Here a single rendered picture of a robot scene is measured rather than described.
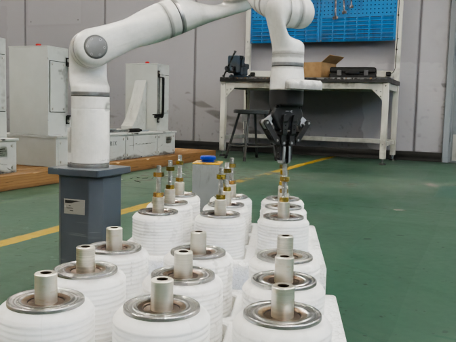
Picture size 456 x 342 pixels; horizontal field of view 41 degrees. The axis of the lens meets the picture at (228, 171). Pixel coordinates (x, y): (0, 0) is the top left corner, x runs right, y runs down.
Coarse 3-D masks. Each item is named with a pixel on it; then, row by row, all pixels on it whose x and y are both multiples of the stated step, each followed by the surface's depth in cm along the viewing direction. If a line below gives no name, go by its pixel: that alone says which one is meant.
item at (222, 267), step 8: (168, 256) 81; (224, 256) 81; (168, 264) 80; (200, 264) 78; (208, 264) 79; (216, 264) 79; (224, 264) 80; (232, 264) 83; (216, 272) 79; (224, 272) 80; (232, 272) 83; (224, 280) 80; (224, 288) 80; (224, 296) 80; (224, 304) 80; (224, 312) 81
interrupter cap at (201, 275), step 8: (152, 272) 71; (160, 272) 71; (168, 272) 72; (200, 272) 72; (208, 272) 72; (176, 280) 68; (184, 280) 68; (192, 280) 68; (200, 280) 68; (208, 280) 69
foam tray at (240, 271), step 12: (252, 228) 138; (312, 228) 140; (252, 240) 125; (312, 240) 126; (252, 252) 114; (312, 252) 115; (156, 264) 107; (240, 264) 106; (324, 264) 107; (240, 276) 106; (324, 276) 105; (240, 288) 106; (324, 288) 105
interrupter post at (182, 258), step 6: (174, 252) 70; (180, 252) 70; (186, 252) 70; (192, 252) 71; (174, 258) 70; (180, 258) 70; (186, 258) 70; (192, 258) 71; (174, 264) 70; (180, 264) 70; (186, 264) 70; (192, 264) 71; (174, 270) 70; (180, 270) 70; (186, 270) 70; (192, 270) 71; (174, 276) 70; (180, 276) 70; (186, 276) 70
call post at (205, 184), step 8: (200, 168) 150; (208, 168) 150; (216, 168) 150; (192, 176) 151; (200, 176) 151; (208, 176) 150; (192, 184) 151; (200, 184) 151; (208, 184) 151; (216, 184) 150; (192, 192) 151; (200, 192) 151; (208, 192) 151; (216, 192) 151; (200, 200) 151; (208, 200) 151; (200, 208) 151
